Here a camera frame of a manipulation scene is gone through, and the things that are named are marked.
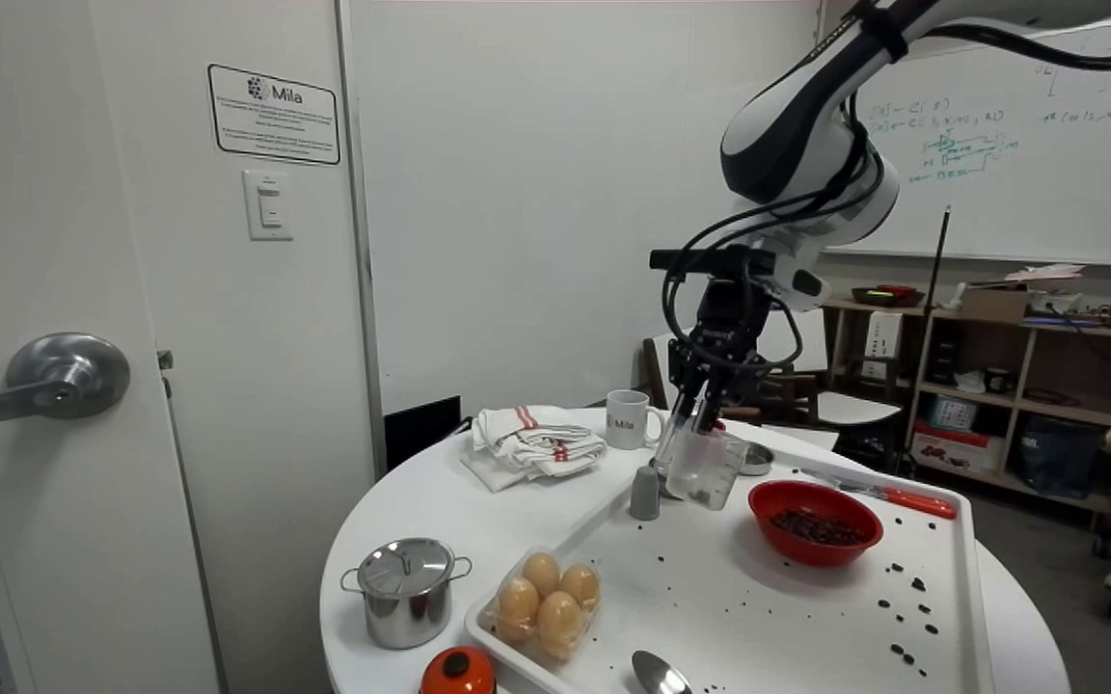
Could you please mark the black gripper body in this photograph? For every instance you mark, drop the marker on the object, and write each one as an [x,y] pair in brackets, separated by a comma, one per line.
[733,320]

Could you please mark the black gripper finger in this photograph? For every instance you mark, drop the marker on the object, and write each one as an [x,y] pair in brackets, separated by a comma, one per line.
[726,394]
[690,399]

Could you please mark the clear plastic measuring cup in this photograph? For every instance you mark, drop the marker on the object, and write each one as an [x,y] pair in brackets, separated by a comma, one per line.
[702,463]

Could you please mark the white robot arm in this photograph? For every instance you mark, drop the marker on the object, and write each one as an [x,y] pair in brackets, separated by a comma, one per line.
[813,128]

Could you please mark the red bowl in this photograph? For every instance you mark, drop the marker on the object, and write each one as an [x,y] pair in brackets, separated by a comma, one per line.
[790,541]

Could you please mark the white mug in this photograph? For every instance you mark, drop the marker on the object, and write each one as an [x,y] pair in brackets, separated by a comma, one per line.
[626,417]

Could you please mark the small round steel dish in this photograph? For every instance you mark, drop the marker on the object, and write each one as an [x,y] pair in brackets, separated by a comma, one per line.
[756,458]

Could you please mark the white flat board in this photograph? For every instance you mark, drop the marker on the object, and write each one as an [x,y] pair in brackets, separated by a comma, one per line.
[856,409]

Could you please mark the large coffee bean heap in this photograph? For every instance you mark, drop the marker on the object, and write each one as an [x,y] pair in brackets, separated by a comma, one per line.
[819,525]

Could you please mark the white towel with red stripe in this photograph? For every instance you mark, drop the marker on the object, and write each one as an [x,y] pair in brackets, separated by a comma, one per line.
[522,445]

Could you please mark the thin black pole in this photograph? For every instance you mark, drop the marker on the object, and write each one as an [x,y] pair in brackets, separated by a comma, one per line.
[936,304]

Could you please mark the red and white box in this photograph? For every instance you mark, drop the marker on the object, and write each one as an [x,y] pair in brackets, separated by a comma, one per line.
[954,448]

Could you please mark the packet of bread rolls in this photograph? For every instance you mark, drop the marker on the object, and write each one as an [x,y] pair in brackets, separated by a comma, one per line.
[544,604]

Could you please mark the cardboard box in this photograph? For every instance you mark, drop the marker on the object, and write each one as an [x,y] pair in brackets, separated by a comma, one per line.
[991,304]

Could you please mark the black box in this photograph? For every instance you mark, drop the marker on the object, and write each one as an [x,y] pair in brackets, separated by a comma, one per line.
[423,428]

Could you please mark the whiteboard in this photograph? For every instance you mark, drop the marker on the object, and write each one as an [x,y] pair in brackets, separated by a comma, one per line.
[1030,166]

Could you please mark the wooden shelf unit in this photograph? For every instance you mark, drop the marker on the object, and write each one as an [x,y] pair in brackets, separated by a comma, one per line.
[1071,335]

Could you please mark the small metal pot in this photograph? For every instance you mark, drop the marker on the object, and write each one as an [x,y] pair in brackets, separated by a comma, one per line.
[401,601]

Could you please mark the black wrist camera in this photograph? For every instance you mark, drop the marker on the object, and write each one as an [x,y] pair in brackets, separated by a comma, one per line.
[712,261]

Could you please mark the white light switch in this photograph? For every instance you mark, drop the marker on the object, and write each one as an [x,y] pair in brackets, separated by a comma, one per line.
[266,206]

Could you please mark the white wall sign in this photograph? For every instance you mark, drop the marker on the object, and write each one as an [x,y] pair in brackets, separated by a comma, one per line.
[273,115]

